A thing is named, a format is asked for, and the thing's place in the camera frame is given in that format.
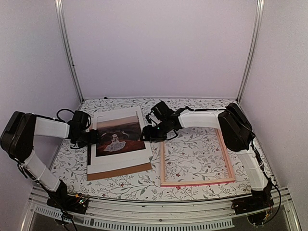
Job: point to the brown cardboard backing board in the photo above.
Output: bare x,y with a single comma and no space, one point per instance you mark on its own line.
119,172

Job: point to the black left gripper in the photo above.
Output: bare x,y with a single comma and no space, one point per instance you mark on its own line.
95,138

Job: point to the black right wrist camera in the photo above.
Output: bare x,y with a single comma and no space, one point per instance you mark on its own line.
161,112

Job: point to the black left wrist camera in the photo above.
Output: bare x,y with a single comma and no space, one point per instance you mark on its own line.
80,121

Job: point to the pink wooden picture frame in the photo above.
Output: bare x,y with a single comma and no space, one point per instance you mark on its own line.
227,161

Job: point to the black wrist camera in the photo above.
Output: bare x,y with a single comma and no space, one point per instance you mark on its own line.
80,121
161,112

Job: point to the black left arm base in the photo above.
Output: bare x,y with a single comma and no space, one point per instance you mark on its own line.
77,203

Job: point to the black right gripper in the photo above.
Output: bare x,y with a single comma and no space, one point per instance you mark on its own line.
149,134

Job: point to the aluminium front table rail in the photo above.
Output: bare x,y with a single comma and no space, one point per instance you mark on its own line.
203,215

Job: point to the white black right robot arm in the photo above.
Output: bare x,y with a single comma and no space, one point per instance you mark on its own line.
236,130

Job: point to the right aluminium corner post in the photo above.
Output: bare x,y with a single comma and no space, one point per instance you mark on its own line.
252,49

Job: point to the landscape photo print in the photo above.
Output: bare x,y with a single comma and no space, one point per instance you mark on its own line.
119,136

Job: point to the left aluminium corner post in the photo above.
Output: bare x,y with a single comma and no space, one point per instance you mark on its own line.
63,30

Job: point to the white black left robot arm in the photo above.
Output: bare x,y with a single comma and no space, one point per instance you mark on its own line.
17,140

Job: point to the aluminium corner post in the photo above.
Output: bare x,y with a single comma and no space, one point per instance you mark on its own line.
252,49
63,30

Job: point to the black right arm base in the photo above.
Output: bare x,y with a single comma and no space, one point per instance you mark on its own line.
260,203

